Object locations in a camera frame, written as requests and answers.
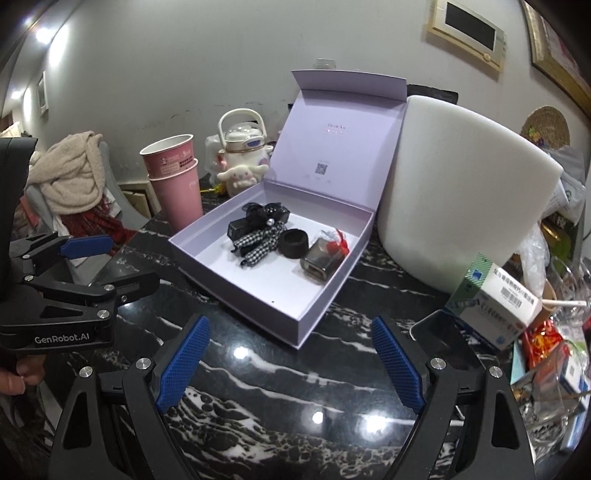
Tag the red plaid scarf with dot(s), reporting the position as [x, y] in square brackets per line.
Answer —
[101, 226]

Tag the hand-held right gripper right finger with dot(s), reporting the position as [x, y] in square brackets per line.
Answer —
[399, 364]

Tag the black round hair band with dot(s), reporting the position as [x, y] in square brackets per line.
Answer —
[293, 244]

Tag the clear glass cup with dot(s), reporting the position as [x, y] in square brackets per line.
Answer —
[549, 401]

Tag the red packet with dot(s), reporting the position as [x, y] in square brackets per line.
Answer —
[545, 341]

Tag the plain pink paper cup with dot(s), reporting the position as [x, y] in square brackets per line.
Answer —
[178, 198]

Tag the white cartoon kettle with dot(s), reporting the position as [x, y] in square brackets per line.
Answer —
[242, 138]

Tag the glass jar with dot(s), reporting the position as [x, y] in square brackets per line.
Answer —
[325, 63]

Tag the gold picture frame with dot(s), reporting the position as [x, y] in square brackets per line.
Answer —
[549, 50]

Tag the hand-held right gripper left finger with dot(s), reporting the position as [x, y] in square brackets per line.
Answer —
[182, 364]

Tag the beige fleece blanket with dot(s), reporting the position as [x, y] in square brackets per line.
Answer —
[69, 180]

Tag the black white checkered hair bow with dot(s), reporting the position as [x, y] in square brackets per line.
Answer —
[258, 244]

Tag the lavender gift box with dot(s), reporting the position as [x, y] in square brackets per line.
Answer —
[258, 286]

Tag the pink paper cup red band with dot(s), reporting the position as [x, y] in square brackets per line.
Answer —
[168, 159]

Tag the small wall frame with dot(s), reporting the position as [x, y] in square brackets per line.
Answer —
[42, 92]

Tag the clear plastic bag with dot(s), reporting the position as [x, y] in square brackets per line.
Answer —
[535, 249]

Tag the long black lipstick box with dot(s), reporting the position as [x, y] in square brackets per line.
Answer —
[238, 228]

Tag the light blue small box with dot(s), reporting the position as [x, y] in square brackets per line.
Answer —
[575, 376]

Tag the white plastic bag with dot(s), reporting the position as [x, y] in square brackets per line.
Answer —
[568, 175]

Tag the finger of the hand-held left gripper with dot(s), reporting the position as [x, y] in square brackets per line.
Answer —
[87, 247]
[134, 284]

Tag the beige wooden panel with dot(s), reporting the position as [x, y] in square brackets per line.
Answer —
[136, 201]

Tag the person's left hand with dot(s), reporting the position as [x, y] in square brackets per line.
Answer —
[18, 376]

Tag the green white medicine box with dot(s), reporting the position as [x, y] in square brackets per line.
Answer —
[498, 309]

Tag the round woven wall ornament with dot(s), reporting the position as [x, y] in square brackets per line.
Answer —
[547, 124]

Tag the grey chair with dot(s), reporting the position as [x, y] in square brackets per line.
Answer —
[113, 184]

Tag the white chair back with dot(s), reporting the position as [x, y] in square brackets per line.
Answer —
[461, 184]

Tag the small red bow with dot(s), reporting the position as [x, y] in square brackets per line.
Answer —
[341, 240]

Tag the black appliance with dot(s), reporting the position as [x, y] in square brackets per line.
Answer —
[434, 94]

